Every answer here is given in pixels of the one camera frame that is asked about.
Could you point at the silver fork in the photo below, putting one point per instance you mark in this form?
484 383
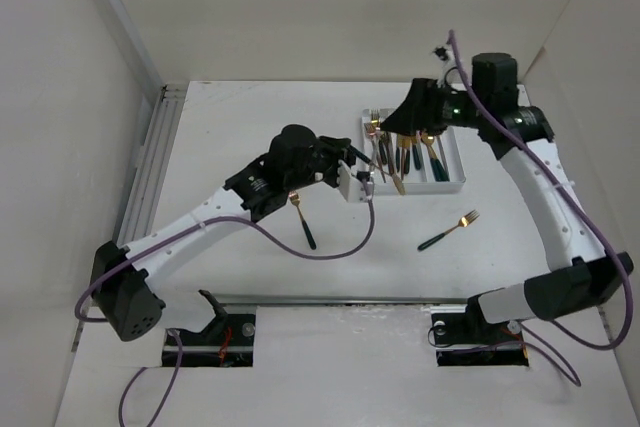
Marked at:
382 147

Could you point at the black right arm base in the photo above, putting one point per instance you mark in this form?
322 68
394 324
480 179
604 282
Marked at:
458 344

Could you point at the rose gold fork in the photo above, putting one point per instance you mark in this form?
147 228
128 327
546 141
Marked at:
370 130

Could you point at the aluminium rail frame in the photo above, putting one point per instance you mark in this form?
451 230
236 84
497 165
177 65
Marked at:
148 165

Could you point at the gold spoon green handle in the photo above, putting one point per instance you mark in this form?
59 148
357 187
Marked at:
437 168
442 155
397 182

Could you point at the gold knife green handle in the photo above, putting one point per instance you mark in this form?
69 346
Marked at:
416 156
400 154

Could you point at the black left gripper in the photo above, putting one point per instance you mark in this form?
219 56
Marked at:
335 150

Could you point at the white plastic cutlery tray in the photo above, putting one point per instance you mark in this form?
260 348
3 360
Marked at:
415 182

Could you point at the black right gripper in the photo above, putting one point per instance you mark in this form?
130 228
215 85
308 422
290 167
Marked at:
418 111

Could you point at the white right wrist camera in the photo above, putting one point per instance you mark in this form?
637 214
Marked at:
444 55

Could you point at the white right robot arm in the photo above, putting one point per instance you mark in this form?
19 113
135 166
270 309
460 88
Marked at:
584 271

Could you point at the gold fork green handle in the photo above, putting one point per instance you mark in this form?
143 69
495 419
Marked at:
294 198
375 116
463 222

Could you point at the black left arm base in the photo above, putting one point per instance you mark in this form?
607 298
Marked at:
225 341

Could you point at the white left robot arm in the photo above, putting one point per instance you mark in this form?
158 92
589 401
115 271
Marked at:
125 279

